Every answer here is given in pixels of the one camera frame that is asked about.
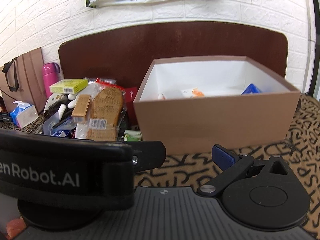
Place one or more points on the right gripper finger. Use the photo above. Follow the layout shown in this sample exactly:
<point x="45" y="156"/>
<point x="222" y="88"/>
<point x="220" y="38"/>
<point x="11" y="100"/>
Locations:
<point x="260" y="194"/>

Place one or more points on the person's left hand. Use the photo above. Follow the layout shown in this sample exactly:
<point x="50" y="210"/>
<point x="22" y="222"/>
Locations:
<point x="15" y="227"/>

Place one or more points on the gold rectangular box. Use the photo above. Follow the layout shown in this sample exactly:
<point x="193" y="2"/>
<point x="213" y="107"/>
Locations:
<point x="80" y="111"/>

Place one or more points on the blue tissue pack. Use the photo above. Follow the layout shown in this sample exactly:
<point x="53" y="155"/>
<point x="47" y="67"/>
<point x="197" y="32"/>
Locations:
<point x="23" y="114"/>

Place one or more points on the white pebble toy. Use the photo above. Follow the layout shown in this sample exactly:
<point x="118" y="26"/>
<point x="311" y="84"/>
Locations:
<point x="72" y="100"/>

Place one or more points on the leopard letter print tablecloth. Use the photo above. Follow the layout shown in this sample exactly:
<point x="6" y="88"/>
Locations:
<point x="167" y="205"/>

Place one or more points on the white floral pouch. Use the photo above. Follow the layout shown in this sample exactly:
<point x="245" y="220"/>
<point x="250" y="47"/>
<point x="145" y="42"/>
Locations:
<point x="53" y="99"/>

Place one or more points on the green white tube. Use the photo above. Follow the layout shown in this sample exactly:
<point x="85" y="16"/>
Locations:
<point x="131" y="135"/>

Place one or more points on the packaged brown biscuits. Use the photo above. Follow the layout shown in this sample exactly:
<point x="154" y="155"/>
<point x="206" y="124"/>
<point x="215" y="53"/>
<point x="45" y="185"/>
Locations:
<point x="106" y="111"/>

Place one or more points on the yellow-green small box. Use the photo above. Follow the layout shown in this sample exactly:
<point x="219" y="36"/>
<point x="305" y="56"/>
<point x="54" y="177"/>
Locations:
<point x="68" y="86"/>

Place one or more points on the blue item in box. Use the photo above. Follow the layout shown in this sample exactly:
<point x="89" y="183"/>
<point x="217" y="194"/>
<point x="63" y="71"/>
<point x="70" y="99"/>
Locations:
<point x="251" y="89"/>

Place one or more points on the brown paper shopping bag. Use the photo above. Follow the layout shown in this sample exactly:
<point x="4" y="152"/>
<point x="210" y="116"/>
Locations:
<point x="22" y="80"/>

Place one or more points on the pink thermos bottle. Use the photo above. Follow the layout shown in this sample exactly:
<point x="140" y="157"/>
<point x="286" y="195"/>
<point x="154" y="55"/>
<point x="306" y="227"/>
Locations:
<point x="50" y="73"/>

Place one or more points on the small red box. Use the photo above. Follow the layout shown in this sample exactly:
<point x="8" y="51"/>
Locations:
<point x="130" y="94"/>

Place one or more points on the large brown cardboard box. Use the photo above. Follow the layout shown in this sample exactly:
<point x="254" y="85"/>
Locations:
<point x="224" y="116"/>

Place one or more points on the orange white item in box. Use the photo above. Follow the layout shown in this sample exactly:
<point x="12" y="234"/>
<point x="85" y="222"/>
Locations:
<point x="192" y="93"/>

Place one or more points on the dark brown headboard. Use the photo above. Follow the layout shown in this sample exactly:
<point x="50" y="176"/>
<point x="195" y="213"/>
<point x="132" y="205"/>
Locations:
<point x="125" y="54"/>

